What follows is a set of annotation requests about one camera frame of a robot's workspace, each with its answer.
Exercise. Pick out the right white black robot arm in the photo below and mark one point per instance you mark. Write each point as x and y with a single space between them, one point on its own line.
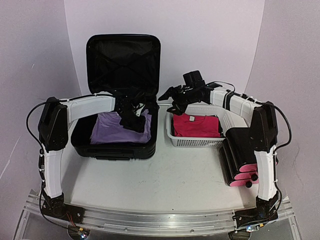
262 137

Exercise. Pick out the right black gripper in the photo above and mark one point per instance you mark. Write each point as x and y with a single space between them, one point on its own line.
172 92

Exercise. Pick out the purple cloth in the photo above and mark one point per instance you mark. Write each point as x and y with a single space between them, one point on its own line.
107 130

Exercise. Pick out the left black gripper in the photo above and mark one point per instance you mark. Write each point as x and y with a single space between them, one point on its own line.
138 128

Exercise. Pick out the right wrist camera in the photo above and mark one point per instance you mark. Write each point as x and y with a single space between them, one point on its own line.
193 79

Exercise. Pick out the black ribbed hard-shell suitcase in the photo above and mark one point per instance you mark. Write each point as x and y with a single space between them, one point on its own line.
128 67

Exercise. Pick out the pink drawer black knob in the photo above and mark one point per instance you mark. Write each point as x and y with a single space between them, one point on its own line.
240 182

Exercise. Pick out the black pouch with pink end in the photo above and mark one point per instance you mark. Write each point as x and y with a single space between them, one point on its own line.
238 141

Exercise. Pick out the white perforated plastic basket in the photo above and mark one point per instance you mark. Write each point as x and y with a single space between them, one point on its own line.
226 119

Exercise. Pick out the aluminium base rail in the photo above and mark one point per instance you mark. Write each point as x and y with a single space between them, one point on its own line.
132 223

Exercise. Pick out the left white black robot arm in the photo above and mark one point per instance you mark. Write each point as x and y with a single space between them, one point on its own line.
53 129

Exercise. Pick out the red cloth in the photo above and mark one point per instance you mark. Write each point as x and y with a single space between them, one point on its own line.
196 126

